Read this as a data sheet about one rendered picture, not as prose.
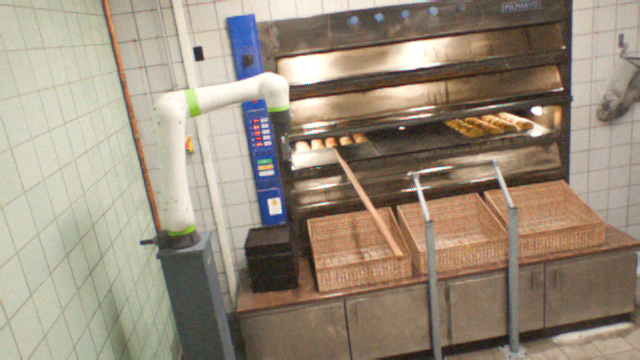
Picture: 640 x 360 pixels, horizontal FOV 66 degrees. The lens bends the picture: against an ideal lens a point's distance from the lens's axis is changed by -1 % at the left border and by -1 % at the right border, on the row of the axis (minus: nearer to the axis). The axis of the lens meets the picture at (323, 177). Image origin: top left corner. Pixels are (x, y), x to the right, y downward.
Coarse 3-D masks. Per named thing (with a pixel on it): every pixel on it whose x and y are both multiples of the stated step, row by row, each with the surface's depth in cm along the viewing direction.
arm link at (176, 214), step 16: (160, 112) 184; (176, 112) 186; (160, 128) 186; (176, 128) 187; (160, 144) 189; (176, 144) 189; (160, 160) 191; (176, 160) 191; (160, 176) 194; (176, 176) 192; (176, 192) 193; (160, 208) 197; (176, 208) 194; (176, 224) 195
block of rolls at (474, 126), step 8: (448, 120) 383; (456, 120) 374; (464, 120) 384; (472, 120) 374; (480, 120) 368; (488, 120) 373; (496, 120) 359; (504, 120) 359; (512, 120) 360; (520, 120) 352; (456, 128) 366; (464, 128) 357; (472, 128) 349; (480, 128) 356; (488, 128) 342; (496, 128) 340; (504, 128) 344; (512, 128) 341; (520, 128) 346; (528, 128) 343; (472, 136) 341; (480, 136) 342
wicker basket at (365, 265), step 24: (336, 216) 325; (360, 216) 326; (384, 216) 327; (312, 240) 307; (336, 240) 325; (360, 240) 327; (384, 240) 328; (336, 264) 316; (360, 264) 286; (384, 264) 287; (408, 264) 292; (336, 288) 288
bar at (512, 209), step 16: (496, 160) 289; (384, 176) 285; (400, 176) 286; (416, 176) 286; (304, 192) 282; (512, 208) 274; (432, 224) 272; (512, 224) 277; (432, 240) 274; (512, 240) 280; (432, 256) 277; (512, 256) 283; (432, 272) 280; (512, 272) 286; (432, 288) 283; (512, 288) 289; (432, 304) 286; (512, 304) 292; (432, 320) 290; (512, 320) 295; (512, 336) 298; (512, 352) 302
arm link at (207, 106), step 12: (228, 84) 209; (240, 84) 209; (252, 84) 209; (204, 96) 204; (216, 96) 205; (228, 96) 207; (240, 96) 208; (252, 96) 211; (204, 108) 205; (216, 108) 209
